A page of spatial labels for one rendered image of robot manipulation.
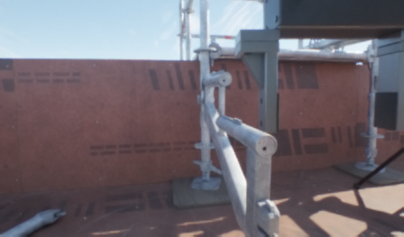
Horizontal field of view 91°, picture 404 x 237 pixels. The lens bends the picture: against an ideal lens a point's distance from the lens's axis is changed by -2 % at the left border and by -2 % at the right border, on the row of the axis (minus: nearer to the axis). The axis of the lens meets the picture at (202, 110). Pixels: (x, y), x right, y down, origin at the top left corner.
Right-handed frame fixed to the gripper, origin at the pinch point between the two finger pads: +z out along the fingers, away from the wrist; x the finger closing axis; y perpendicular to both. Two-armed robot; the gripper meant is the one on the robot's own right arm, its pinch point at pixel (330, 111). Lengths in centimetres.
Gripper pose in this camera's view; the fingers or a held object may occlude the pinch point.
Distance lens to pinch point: 25.5
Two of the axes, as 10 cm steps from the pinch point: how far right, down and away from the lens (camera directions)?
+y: 0.0, 0.8, -10.0
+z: 0.1, 10.0, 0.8
